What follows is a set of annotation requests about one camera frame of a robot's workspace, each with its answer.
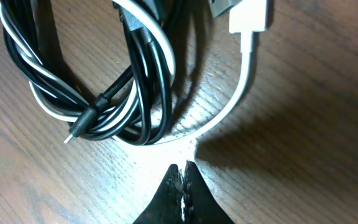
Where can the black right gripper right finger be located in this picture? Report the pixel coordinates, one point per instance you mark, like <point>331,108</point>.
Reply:
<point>200,205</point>

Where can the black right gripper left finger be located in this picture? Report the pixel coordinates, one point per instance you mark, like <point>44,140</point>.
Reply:
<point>165,206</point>

